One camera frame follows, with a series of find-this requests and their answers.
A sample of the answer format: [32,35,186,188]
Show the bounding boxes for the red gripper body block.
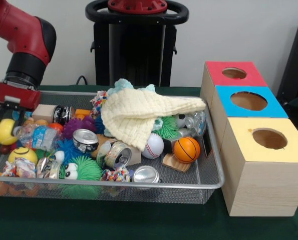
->
[0,81,42,111]

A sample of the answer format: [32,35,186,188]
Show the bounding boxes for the plain yellow ball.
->
[0,118,19,146]

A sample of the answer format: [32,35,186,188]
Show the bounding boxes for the black crushed soda can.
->
[72,128,99,153]

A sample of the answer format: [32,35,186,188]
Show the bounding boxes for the cream waffle cloth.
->
[100,88,206,152]

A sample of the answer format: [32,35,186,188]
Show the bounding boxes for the shallow clear mesh bin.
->
[0,89,226,205]

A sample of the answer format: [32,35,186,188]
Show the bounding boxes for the wooden box with three holes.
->
[200,60,298,217]

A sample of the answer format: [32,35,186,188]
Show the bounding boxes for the yellow smiley face ball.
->
[8,146,39,166]

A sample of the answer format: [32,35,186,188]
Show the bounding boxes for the green fuzzy toy with eyes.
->
[60,156,103,181]

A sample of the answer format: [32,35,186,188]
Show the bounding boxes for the silver crushed can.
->
[131,165,161,184]

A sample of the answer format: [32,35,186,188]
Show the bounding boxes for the small white baseball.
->
[141,132,165,160]

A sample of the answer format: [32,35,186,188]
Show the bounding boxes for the small orange basketball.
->
[173,136,201,164]

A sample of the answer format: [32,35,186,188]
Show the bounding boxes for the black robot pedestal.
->
[85,0,189,88]

